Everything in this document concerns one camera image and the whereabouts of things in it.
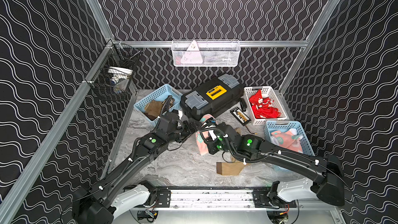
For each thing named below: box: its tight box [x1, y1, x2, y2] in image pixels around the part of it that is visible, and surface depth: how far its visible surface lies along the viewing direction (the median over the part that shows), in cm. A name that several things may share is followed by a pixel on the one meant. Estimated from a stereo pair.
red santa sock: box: [248, 89, 275, 111], surface depth 106 cm
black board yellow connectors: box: [230, 106, 252, 126], surface depth 106 cm
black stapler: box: [239, 98, 248, 112], surface depth 112 cm
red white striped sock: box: [251, 104, 282, 119], surface depth 101 cm
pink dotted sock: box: [270, 130, 303, 153], surface depth 90 cm
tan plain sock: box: [216, 161, 249, 176], surface depth 86 cm
